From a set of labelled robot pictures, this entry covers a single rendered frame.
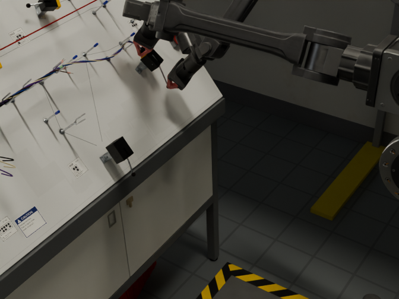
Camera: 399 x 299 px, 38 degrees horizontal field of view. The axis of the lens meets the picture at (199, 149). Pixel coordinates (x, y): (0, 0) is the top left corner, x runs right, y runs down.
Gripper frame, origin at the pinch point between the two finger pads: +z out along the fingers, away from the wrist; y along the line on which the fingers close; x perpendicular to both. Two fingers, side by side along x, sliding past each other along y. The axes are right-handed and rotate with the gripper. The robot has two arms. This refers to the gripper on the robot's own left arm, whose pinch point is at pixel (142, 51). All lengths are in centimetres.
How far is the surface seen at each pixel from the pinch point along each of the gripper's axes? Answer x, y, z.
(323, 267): 109, -10, 79
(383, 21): 87, -132, 36
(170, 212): 35, 21, 49
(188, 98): 20.2, -5.6, 16.3
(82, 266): 17, 62, 34
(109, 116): 1.8, 23.8, 8.2
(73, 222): 10, 60, 11
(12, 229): -2, 73, 6
